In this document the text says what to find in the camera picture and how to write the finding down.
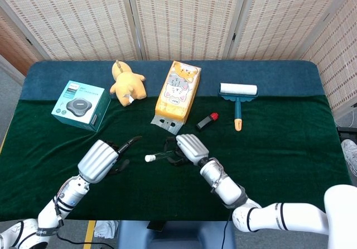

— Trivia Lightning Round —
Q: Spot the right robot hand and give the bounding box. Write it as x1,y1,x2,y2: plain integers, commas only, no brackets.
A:
163,133,210,167

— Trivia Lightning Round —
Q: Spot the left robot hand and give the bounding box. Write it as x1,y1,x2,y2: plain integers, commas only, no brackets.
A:
77,136,142,184

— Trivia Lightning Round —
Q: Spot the clear glass tube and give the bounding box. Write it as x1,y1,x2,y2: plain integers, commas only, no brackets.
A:
152,151,179,162

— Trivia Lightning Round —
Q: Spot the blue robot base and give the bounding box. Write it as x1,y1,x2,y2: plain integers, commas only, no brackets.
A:
116,220,237,249

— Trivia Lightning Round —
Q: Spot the black item with red cap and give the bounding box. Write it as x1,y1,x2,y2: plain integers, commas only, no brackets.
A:
195,112,220,133

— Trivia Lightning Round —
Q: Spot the yellow cat tissue pack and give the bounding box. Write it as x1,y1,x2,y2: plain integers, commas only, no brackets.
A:
150,60,202,135

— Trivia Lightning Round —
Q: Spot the teal speaker product box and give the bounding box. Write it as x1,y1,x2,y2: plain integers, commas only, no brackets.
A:
51,80,112,133

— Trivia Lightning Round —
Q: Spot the white crumpled cloth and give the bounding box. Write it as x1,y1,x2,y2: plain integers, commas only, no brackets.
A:
94,220,120,239

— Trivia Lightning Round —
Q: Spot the teal lint roller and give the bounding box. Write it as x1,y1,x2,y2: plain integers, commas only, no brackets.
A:
218,82,259,132

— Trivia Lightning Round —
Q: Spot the yellow plush toy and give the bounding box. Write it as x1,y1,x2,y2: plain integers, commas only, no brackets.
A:
109,60,147,107

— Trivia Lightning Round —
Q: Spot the green velvet cloth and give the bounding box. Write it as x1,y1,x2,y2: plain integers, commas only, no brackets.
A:
0,94,352,222

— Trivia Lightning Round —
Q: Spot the blue table cover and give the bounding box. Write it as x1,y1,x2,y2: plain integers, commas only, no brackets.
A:
20,60,327,101

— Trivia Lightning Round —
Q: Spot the woven folding screen panel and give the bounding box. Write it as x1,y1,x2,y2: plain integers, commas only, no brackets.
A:
124,0,250,62
0,0,146,62
227,0,357,62
297,0,357,113
0,0,52,76

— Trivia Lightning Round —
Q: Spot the white sneaker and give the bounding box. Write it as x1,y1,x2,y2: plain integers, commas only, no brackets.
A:
341,138,357,174

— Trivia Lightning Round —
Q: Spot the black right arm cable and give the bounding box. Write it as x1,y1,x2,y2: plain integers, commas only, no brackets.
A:
221,212,234,249

